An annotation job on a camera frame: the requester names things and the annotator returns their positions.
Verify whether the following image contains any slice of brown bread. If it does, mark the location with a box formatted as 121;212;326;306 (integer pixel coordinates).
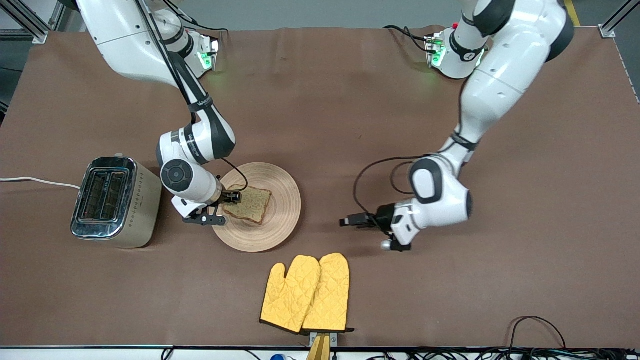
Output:
221;185;273;225

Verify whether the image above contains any round light wooden plate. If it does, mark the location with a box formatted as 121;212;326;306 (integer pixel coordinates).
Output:
211;162;302;253

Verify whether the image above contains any chrome two-slot toaster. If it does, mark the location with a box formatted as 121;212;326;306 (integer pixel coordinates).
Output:
70;154;163;249

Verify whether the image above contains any yellow quilted oven mitt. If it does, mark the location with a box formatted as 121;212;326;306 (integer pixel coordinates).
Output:
259;255;322;333
301;252;356;334

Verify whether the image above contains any wooden block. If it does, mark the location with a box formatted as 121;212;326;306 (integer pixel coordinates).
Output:
306;334;332;360

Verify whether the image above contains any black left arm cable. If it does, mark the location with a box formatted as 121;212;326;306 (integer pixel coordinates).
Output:
352;155;441;217

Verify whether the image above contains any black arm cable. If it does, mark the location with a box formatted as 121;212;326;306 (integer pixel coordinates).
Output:
352;155;441;217
134;0;249;193

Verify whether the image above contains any grey metal bracket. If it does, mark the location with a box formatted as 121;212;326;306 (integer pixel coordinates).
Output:
309;331;338;347

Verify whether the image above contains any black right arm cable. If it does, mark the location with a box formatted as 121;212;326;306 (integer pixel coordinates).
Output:
134;0;249;193

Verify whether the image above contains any bundle of black cables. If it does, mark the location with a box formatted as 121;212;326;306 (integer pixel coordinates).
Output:
370;347;640;360

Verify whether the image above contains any black looped cable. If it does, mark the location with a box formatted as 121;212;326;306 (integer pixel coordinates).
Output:
506;316;568;351

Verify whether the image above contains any white toaster power cable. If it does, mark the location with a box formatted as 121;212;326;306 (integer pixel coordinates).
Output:
0;176;82;191

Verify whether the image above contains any black base cable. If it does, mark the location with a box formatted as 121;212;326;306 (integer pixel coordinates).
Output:
383;25;432;53

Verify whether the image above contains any aluminium frame profile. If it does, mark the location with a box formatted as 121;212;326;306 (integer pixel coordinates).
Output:
0;0;51;45
598;0;640;39

